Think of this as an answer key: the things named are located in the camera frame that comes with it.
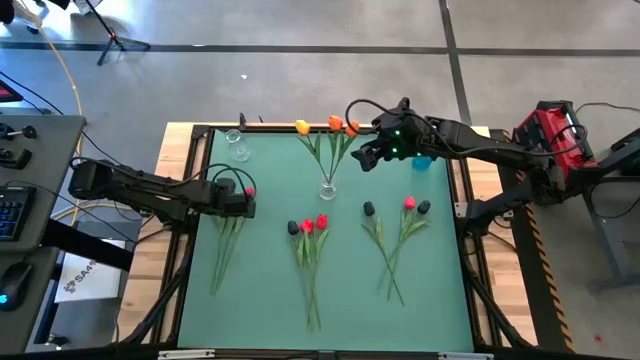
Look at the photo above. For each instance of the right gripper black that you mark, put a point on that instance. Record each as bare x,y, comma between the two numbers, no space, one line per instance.
402,135

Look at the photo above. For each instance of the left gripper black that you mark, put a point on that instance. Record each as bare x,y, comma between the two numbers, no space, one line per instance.
227,202

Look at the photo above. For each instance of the red artificial tulip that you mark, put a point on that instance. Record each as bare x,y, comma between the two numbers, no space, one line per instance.
322,221
249,191
307,226
410,202

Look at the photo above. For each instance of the red tulips bunch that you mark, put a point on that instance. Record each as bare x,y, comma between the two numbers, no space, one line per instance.
293,228

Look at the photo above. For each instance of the yellow orange artificial tulip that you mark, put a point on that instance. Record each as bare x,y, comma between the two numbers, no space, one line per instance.
302,127

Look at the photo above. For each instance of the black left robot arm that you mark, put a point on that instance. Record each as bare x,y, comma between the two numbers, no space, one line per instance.
130,185

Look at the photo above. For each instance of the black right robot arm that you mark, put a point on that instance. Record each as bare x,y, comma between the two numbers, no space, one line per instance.
480,142

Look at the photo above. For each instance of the blue glass vase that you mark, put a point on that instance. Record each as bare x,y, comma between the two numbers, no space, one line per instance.
421,163

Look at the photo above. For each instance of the ribbed clear glass vase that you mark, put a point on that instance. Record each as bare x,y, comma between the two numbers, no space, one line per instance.
327,191

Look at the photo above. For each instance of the smooth clear glass vase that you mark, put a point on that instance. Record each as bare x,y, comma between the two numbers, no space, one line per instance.
240,150

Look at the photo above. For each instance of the black flat bar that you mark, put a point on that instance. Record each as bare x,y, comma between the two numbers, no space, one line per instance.
85,245

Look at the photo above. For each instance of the white printed paper sign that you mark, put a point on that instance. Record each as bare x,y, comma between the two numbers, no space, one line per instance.
95,280

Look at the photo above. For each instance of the red tool case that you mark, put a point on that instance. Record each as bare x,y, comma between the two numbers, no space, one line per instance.
550,130

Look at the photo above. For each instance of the grey operator desk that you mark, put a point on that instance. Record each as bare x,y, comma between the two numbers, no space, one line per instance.
50,150

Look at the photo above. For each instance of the black tripod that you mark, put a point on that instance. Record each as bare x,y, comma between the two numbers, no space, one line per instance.
114,37

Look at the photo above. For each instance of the yellow black hazard strip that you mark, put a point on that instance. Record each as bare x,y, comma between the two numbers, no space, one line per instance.
547,280

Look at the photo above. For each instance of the black knobbed lever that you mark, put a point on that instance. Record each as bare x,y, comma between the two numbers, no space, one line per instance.
27,132

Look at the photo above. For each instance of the black backlit keyboard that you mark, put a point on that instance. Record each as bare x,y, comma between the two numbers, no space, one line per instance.
15,212

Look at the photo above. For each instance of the black computer mouse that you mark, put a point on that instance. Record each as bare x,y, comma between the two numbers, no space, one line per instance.
15,285

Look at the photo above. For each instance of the black metal stand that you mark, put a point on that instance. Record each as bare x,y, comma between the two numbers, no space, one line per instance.
622,155

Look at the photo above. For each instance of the dark device red display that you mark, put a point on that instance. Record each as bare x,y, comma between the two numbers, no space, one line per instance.
7,92

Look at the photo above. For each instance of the black hook on frame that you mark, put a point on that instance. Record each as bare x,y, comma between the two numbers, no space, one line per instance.
243,122

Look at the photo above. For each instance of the black aluminium table frame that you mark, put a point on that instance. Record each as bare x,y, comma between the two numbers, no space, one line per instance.
200,134

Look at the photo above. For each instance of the white aluminium bracket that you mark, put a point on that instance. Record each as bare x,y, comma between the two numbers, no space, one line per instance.
465,356
185,354

